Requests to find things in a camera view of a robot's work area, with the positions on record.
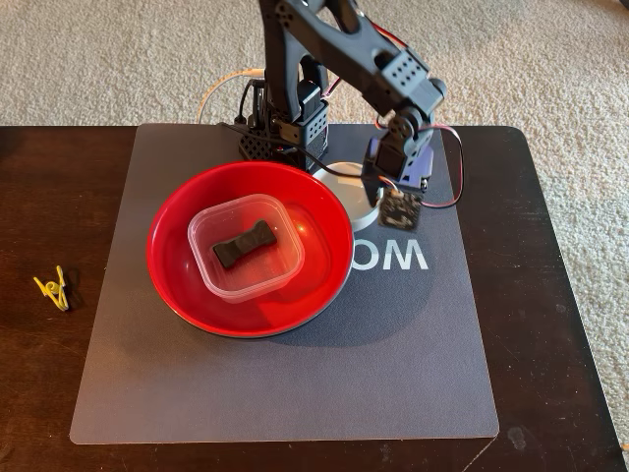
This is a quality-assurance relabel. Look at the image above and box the black gripper blue servo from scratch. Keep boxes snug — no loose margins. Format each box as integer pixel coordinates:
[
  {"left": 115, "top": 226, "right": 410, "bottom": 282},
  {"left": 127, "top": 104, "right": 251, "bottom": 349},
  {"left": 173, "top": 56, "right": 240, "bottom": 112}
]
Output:
[{"left": 361, "top": 132, "right": 436, "bottom": 208}]

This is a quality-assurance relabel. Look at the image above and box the clear plastic square container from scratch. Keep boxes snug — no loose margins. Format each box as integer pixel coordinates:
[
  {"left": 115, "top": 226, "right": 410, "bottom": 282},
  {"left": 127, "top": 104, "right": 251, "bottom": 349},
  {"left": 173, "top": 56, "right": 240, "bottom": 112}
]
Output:
[{"left": 187, "top": 193, "right": 306, "bottom": 305}]

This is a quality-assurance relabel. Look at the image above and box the black dumbbell shaped part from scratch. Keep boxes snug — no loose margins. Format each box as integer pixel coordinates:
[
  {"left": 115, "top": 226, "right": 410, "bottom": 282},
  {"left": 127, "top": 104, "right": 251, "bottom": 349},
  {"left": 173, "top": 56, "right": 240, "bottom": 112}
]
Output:
[{"left": 211, "top": 219, "right": 279, "bottom": 269}]

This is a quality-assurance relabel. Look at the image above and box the yellow wire clip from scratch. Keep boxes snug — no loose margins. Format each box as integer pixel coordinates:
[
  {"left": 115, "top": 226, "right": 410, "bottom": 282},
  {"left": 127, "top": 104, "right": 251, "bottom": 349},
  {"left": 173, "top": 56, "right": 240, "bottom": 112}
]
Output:
[{"left": 31, "top": 265, "right": 71, "bottom": 313}]

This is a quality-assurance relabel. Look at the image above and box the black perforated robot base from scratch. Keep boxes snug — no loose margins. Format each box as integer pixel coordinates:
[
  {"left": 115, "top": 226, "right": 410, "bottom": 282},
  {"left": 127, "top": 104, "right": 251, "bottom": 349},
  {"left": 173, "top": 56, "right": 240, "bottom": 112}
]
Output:
[{"left": 238, "top": 81, "right": 330, "bottom": 171}]

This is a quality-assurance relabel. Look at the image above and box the small white bowl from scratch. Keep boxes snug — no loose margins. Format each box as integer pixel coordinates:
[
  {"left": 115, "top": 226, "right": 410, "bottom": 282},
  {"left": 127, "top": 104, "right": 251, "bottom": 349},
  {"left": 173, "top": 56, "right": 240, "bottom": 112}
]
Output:
[{"left": 311, "top": 160, "right": 394, "bottom": 233}]

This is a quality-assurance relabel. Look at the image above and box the large red bowl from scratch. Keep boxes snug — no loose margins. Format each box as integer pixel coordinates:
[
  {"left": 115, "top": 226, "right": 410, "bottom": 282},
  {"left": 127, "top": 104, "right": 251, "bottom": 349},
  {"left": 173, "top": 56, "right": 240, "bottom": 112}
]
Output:
[{"left": 145, "top": 160, "right": 355, "bottom": 339}]

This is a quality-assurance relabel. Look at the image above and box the grey mouse mat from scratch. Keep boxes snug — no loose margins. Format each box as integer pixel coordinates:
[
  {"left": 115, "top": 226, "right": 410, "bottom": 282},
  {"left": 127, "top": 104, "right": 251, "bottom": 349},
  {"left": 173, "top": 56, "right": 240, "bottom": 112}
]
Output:
[{"left": 68, "top": 122, "right": 500, "bottom": 445}]

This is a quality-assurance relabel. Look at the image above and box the small wrist board camera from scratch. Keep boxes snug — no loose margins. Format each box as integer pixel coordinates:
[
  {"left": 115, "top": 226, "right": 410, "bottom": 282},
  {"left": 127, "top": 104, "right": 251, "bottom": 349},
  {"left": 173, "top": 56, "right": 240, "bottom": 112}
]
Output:
[{"left": 376, "top": 189, "right": 424, "bottom": 232}]

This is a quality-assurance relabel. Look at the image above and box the thin black camera cable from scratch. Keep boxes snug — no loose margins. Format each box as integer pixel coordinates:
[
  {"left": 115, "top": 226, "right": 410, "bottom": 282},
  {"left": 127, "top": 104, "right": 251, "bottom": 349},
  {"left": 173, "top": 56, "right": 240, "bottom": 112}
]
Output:
[{"left": 218, "top": 78, "right": 368, "bottom": 174}]

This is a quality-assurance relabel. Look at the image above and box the red white wrist servo cable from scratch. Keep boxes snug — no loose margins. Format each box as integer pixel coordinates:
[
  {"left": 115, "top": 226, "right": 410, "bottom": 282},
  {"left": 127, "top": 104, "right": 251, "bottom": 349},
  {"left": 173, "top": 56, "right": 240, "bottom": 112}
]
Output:
[{"left": 375, "top": 115, "right": 464, "bottom": 209}]

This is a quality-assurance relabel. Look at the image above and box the white cable on carpet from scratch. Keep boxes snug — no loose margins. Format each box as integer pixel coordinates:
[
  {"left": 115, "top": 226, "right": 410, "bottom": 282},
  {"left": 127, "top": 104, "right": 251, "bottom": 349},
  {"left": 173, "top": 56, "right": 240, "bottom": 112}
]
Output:
[{"left": 196, "top": 67, "right": 267, "bottom": 125}]

